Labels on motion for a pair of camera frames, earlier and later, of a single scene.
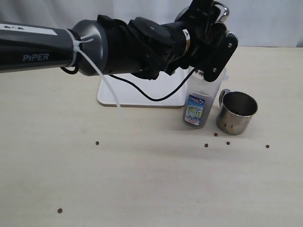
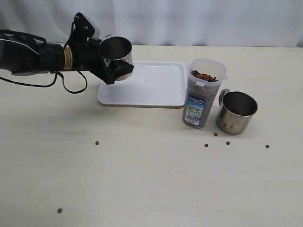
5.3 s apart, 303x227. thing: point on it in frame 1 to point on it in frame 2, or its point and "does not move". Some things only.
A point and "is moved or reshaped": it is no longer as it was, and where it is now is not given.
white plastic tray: (127, 95) does not move
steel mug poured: (236, 110) does not move
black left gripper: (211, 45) to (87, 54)
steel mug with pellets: (182, 13) is moved or reshaped
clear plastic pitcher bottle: (200, 97) does not move
